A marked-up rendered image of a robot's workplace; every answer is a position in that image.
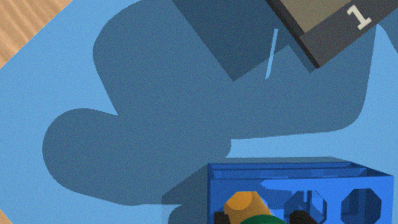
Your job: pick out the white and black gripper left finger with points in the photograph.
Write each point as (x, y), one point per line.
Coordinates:
(221, 218)

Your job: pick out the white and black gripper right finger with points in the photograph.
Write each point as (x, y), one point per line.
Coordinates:
(301, 217)

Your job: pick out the blue tube rack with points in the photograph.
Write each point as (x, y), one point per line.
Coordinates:
(274, 182)

